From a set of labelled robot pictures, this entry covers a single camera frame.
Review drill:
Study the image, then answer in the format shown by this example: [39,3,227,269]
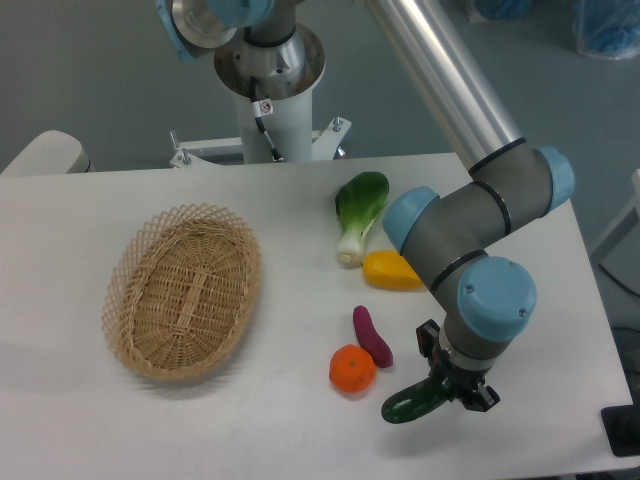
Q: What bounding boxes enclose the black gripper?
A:
[416,320,500,412]

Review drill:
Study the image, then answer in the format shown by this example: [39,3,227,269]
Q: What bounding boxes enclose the green cucumber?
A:
[381,377,453,424]

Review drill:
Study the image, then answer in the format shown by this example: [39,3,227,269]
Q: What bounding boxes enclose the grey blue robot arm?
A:
[155,1,575,424]

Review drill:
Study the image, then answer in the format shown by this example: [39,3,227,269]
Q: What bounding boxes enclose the woven wicker basket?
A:
[102,204,261,381]

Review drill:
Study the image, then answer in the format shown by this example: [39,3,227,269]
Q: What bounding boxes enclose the purple sweet potato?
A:
[352,305,394,369]

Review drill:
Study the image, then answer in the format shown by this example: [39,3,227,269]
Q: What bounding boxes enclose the orange tangerine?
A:
[329,344,377,394]

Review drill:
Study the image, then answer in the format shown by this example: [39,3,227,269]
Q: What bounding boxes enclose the yellow bell pepper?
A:
[362,250,424,291]

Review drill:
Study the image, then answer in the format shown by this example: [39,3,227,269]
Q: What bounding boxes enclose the black device at edge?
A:
[601,405,639,457]

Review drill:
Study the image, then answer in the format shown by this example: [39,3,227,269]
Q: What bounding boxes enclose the green bok choy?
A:
[334,171,389,267]

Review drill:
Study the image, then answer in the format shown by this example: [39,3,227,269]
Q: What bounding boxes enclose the blue plastic bag right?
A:
[572,0,639,60]

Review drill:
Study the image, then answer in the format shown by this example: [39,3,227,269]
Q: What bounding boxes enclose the white chair back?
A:
[1,130,95,178]

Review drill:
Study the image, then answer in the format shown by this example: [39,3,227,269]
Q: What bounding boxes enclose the white furniture frame right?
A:
[590,170,639,262]

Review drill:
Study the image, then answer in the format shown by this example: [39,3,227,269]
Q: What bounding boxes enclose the black cable on pedestal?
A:
[248,74,286,163]

